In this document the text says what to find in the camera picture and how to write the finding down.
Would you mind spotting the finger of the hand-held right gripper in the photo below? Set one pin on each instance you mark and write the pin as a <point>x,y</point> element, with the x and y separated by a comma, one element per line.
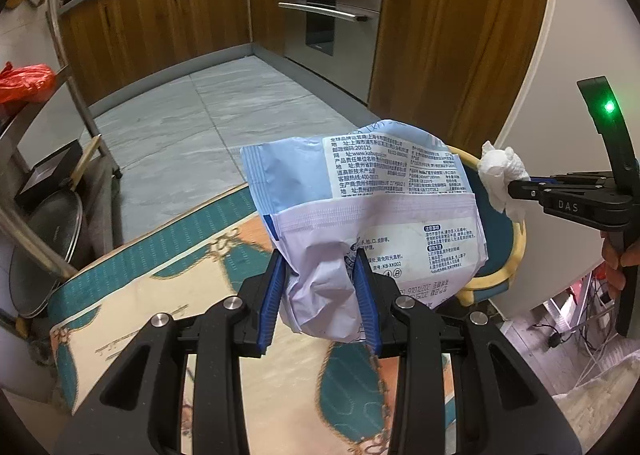
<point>522,190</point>
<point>580,179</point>

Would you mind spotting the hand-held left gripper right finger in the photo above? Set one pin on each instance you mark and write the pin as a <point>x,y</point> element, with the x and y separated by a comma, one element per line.
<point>367,305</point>

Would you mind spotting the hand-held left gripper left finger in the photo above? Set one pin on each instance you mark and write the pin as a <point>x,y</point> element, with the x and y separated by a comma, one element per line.
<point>270,305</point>

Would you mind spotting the white tissue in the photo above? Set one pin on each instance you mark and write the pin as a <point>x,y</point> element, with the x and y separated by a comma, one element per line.
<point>500,170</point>

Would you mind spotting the teal bin with yellow rim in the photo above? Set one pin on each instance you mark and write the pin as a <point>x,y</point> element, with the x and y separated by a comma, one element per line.
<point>495,240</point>

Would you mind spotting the white blue wet wipe packet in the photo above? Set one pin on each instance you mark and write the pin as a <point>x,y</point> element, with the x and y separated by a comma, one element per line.
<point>375,225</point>

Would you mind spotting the person's right hand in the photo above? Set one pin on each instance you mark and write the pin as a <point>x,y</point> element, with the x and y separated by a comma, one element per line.
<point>610,260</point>

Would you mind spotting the teal patterned table mat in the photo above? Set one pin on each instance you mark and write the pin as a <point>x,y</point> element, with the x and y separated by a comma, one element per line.
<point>150,260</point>

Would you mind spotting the white woven sack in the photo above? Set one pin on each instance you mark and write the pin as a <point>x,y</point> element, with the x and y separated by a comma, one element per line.
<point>600,410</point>

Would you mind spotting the glass pan lid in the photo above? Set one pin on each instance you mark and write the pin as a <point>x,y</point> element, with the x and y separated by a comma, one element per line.
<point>45,245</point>

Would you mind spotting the black flat box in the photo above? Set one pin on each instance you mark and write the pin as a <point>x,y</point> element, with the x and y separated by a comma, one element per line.
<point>47,170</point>

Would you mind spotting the wooden kitchen cabinets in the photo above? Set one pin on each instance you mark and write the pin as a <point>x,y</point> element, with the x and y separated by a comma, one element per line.
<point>165,20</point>

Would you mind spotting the red plastic bag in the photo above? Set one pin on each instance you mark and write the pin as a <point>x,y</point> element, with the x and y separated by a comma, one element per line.
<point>25,82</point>

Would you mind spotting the stainless steel shelf rack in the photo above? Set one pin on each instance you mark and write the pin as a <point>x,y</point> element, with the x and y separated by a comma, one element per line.
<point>55,20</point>

